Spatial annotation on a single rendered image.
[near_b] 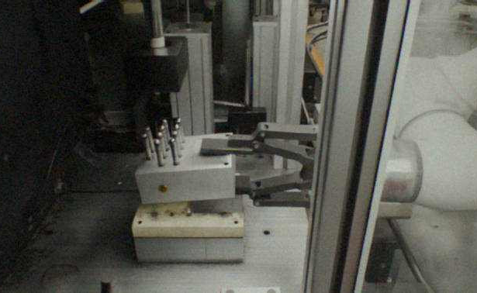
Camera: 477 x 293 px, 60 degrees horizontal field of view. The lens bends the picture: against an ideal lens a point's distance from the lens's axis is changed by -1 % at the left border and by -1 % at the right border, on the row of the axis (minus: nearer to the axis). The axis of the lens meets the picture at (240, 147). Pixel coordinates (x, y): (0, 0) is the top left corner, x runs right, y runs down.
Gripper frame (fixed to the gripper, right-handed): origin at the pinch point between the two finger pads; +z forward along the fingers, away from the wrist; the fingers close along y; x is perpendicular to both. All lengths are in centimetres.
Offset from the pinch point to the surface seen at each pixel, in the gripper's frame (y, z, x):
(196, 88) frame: 1.4, 6.1, -24.8
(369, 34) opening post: 24.1, -9.9, 21.7
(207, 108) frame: -2.6, 4.0, -24.8
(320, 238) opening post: 7.3, -8.7, 22.9
